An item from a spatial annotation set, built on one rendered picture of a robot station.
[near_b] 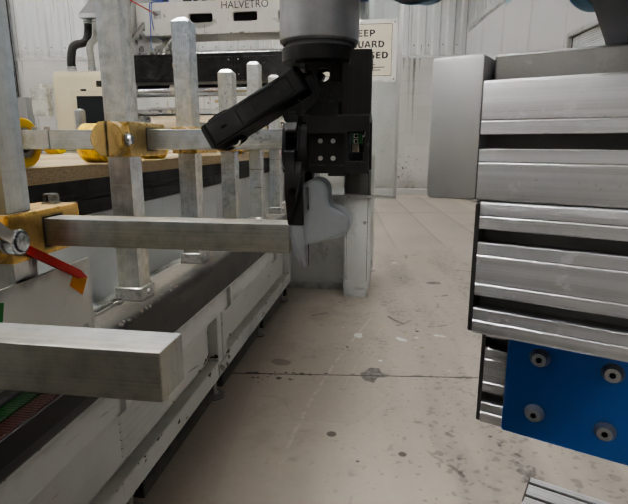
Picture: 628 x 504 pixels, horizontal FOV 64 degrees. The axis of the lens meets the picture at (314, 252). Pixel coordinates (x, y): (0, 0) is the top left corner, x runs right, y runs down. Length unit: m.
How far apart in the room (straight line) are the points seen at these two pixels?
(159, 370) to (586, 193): 0.26
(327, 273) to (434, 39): 6.99
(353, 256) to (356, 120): 2.64
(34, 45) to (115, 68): 10.21
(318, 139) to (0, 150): 0.31
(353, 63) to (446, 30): 9.32
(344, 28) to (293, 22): 0.05
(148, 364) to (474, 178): 0.23
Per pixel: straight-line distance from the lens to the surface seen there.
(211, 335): 1.86
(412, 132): 9.50
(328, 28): 0.48
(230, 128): 0.50
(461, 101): 0.34
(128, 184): 0.80
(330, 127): 0.47
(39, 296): 0.62
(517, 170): 0.33
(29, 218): 0.60
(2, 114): 0.59
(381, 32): 3.04
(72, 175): 1.02
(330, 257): 3.23
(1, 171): 0.59
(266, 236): 0.51
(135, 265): 0.81
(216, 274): 1.07
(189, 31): 1.04
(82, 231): 0.59
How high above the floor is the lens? 0.94
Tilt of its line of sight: 12 degrees down
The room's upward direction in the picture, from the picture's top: straight up
